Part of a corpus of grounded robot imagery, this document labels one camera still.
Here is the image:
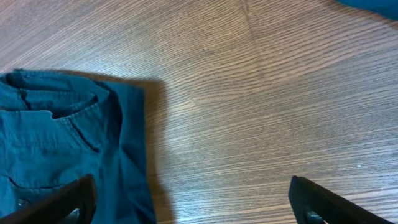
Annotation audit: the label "bright blue garment right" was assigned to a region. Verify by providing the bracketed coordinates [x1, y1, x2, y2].
[336, 0, 397, 21]

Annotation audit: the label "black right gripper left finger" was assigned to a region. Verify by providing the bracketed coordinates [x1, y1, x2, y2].
[1, 174, 97, 224]

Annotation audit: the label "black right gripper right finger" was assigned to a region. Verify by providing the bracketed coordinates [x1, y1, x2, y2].
[289, 176, 392, 224]

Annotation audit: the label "dark blue denim shorts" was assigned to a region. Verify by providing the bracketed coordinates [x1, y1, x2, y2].
[1, 70, 156, 223]

